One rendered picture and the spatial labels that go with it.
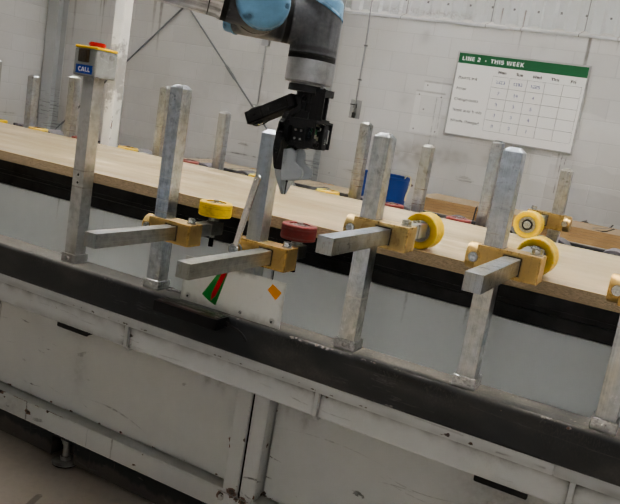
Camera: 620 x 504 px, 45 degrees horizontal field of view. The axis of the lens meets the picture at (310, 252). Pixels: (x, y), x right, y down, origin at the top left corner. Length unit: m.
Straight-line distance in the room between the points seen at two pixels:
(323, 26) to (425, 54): 7.57
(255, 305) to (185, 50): 8.99
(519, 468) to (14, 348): 1.61
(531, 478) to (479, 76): 7.48
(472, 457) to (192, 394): 0.86
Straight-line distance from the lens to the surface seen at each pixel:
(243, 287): 1.60
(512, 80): 8.66
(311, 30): 1.41
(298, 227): 1.63
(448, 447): 1.52
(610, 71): 8.56
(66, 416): 2.37
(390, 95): 9.04
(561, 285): 1.57
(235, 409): 1.96
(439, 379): 1.46
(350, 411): 1.57
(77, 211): 1.89
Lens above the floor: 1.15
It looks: 10 degrees down
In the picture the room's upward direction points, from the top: 9 degrees clockwise
